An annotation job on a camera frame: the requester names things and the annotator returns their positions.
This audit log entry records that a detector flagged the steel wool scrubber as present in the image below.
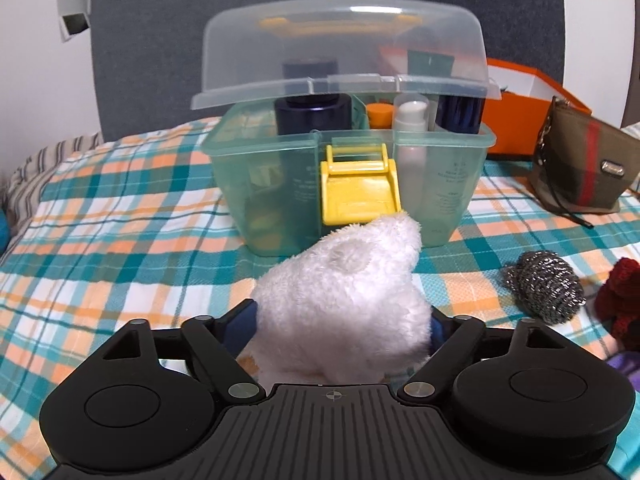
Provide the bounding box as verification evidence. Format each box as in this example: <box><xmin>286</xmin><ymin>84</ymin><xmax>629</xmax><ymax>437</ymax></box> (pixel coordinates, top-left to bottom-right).
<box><xmin>501</xmin><ymin>250</ymin><xmax>587</xmax><ymax>325</ymax></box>

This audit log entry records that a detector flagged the white fluffy plush toy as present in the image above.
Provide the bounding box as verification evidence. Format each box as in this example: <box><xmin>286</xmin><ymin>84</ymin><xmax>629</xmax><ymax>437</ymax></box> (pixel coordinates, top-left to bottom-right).
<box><xmin>250</xmin><ymin>212</ymin><xmax>432</xmax><ymax>388</ymax></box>

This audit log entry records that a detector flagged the red pompom plush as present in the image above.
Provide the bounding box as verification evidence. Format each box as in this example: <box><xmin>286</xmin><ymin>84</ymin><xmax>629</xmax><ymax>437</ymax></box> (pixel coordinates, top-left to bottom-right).
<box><xmin>594</xmin><ymin>258</ymin><xmax>640</xmax><ymax>351</ymax></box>

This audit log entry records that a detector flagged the purple fleece cloth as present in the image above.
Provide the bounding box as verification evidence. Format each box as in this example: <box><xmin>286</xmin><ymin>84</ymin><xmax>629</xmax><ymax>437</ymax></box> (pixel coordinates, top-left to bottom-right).
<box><xmin>606</xmin><ymin>351</ymin><xmax>640</xmax><ymax>391</ymax></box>

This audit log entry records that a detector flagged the plaid bed sheet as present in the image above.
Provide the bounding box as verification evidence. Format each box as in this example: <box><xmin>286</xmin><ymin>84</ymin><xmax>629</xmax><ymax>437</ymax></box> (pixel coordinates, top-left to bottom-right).
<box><xmin>1</xmin><ymin>119</ymin><xmax>639</xmax><ymax>479</ymax></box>

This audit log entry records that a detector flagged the yellow box latch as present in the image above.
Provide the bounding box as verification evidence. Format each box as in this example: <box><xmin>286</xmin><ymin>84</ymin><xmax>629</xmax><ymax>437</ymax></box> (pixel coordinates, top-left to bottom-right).
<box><xmin>320</xmin><ymin>143</ymin><xmax>402</xmax><ymax>226</ymax></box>

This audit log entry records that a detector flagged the green translucent storage box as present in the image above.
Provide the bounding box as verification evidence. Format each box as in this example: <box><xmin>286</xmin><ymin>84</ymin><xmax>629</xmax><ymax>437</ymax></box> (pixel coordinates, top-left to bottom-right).
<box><xmin>202</xmin><ymin>95</ymin><xmax>496</xmax><ymax>256</ymax></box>

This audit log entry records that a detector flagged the olive striped pouch bag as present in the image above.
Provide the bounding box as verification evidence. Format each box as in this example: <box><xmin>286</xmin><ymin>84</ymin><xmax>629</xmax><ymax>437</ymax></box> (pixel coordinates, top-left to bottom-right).
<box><xmin>528</xmin><ymin>96</ymin><xmax>639</xmax><ymax>229</ymax></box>

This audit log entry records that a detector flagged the dark blue bottle right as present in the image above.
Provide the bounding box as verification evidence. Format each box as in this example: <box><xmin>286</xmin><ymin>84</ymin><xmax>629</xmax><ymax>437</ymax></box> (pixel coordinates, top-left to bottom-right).
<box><xmin>435</xmin><ymin>96</ymin><xmax>485</xmax><ymax>134</ymax></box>

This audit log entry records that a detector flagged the white lotion bottle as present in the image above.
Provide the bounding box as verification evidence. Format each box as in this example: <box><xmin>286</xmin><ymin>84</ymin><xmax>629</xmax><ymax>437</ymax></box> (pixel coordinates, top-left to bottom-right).
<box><xmin>393</xmin><ymin>93</ymin><xmax>430</xmax><ymax>133</ymax></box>

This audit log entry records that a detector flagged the orange cardboard box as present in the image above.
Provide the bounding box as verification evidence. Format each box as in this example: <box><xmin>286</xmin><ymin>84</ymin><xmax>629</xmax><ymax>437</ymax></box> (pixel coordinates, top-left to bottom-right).
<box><xmin>483</xmin><ymin>58</ymin><xmax>591</xmax><ymax>159</ymax></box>

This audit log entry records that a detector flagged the orange cap bottle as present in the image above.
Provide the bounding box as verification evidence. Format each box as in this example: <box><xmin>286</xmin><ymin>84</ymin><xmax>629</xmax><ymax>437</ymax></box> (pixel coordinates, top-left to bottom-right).
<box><xmin>366</xmin><ymin>102</ymin><xmax>394</xmax><ymax>130</ymax></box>

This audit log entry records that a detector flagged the dark blue jar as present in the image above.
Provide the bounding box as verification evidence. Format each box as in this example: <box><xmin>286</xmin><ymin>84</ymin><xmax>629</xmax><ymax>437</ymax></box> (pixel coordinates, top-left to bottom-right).
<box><xmin>273</xmin><ymin>58</ymin><xmax>354</xmax><ymax>137</ymax></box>

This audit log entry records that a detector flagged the clear plastic box lid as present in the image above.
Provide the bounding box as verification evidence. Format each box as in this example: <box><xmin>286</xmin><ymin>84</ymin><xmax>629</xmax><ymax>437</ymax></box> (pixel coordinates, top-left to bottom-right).
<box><xmin>191</xmin><ymin>0</ymin><xmax>500</xmax><ymax>110</ymax></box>

